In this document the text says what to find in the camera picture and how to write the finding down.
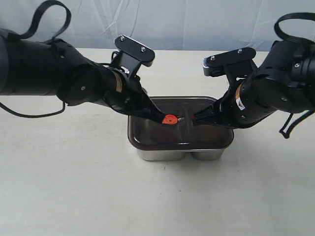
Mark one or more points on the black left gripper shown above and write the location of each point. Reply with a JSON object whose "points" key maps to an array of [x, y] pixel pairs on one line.
{"points": [[123, 91]]}

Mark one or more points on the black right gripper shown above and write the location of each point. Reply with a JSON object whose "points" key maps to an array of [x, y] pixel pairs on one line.
{"points": [[240, 106]]}

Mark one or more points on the dark transparent lunch box lid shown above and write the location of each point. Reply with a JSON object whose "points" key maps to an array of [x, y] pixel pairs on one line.
{"points": [[179, 132]]}

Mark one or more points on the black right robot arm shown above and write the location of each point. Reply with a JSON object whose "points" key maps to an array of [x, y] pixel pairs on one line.
{"points": [[285, 81]]}

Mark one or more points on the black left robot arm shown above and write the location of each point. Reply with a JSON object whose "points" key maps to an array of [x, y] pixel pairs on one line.
{"points": [[56, 68]]}

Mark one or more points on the steel two-compartment lunch box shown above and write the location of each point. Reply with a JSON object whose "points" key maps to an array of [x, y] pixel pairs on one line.
{"points": [[179, 155]]}

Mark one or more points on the light blue backdrop cloth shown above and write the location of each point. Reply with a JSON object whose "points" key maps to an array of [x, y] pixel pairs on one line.
{"points": [[213, 25]]}

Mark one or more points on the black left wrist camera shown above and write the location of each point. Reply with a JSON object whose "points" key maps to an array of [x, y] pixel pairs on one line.
{"points": [[135, 49]]}

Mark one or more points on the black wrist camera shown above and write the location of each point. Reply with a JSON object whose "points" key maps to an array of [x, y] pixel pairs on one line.
{"points": [[135, 49], [239, 62]]}

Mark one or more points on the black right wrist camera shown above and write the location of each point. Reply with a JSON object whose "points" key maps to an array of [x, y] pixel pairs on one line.
{"points": [[239, 62]]}

